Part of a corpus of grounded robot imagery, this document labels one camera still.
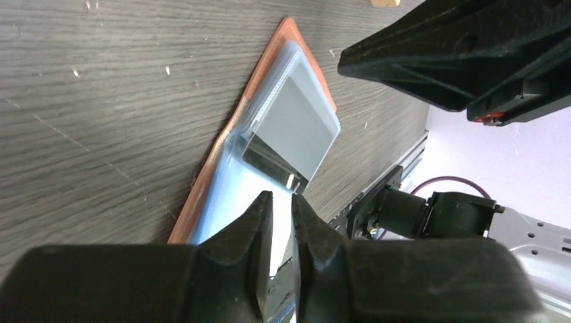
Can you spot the pink leather card holder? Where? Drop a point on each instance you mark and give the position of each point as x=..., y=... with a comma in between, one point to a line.
x=226, y=185

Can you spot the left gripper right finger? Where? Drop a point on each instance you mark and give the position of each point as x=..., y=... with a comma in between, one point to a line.
x=434, y=280

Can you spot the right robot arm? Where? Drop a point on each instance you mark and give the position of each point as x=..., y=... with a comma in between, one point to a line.
x=542, y=248

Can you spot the wooden clothes rack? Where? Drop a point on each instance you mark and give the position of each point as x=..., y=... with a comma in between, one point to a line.
x=385, y=3

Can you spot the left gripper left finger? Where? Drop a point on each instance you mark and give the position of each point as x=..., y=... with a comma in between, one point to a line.
x=223, y=279

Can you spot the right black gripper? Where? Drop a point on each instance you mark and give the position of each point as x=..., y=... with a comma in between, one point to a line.
x=502, y=61

